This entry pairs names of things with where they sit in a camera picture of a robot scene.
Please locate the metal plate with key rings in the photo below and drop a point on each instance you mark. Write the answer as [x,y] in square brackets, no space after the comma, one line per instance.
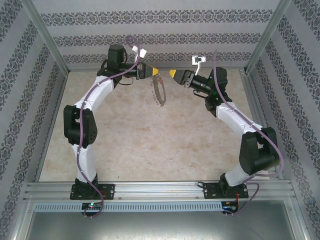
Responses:
[157,95]

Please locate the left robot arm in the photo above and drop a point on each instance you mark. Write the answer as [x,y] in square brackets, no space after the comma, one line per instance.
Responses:
[82,140]

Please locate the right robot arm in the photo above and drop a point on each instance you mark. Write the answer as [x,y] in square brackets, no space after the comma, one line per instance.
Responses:
[257,155]

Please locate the sheet metal tray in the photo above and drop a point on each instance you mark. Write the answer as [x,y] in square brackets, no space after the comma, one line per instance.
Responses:
[160,227]

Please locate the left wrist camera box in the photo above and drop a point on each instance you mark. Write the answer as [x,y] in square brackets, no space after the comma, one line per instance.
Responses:
[140,52]

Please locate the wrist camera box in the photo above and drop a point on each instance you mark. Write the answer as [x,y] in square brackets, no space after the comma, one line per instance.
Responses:
[140,52]
[198,61]

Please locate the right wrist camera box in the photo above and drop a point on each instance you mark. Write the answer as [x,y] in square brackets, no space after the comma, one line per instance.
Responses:
[198,61]

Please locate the aluminium back frame rail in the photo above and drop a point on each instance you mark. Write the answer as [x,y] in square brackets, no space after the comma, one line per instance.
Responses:
[82,70]

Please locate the aluminium side frame rail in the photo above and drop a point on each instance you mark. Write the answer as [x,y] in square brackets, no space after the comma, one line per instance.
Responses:
[53,120]
[257,100]

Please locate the aluminium frame post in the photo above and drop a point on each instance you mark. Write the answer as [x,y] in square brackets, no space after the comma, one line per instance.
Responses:
[268,32]
[45,32]

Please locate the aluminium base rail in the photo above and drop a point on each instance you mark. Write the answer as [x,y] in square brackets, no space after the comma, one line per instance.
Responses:
[160,190]

